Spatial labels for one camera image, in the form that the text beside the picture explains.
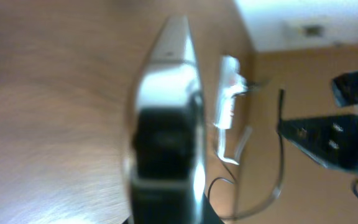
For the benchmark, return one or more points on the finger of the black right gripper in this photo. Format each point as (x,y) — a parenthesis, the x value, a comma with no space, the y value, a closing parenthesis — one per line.
(345,89)
(330,141)

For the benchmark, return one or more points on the black smartphone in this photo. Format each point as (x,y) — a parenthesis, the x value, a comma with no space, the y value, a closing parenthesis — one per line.
(164,162)

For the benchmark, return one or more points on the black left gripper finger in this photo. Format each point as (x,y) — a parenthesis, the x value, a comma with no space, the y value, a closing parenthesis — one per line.
(209,215)

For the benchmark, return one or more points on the white wall thermostat panel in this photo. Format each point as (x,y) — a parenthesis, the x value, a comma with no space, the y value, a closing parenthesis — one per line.
(308,33)

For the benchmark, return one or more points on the white power strip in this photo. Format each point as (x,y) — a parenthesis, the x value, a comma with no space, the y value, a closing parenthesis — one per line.
(231,83)

